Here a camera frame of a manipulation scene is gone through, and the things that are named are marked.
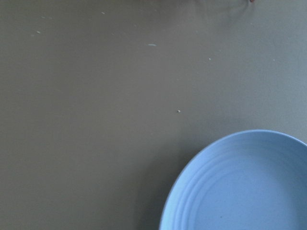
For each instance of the blue plate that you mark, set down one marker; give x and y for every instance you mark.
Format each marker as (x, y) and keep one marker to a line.
(250, 180)

